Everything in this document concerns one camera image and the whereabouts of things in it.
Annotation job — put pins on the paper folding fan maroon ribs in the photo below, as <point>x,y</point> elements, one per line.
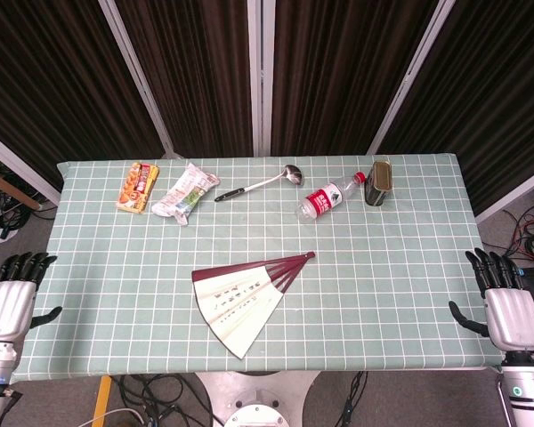
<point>238,302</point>

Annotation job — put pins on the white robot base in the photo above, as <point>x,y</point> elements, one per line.
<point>253,398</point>

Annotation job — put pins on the green checked tablecloth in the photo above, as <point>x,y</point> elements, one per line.
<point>160,276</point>

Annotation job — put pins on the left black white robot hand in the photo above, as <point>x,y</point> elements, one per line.
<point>6,307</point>

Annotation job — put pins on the brown wooden plank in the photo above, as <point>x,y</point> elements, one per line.
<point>9,187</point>

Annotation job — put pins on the clear bottle red label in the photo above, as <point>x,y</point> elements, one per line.
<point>327,200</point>

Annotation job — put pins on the dark curtain partition panel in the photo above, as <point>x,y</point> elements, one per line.
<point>494,89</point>
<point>49,80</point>
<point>196,75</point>
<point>338,75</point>

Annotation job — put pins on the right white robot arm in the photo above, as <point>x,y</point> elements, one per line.
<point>527,384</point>

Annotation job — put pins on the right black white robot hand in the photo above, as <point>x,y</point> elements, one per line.
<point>512,318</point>

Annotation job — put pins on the white crumpled snack bag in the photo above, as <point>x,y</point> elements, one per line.
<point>184,194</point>

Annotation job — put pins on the orange snack box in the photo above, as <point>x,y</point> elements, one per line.
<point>138,186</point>

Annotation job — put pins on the dark green gold tin can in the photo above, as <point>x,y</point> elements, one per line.
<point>378,183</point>

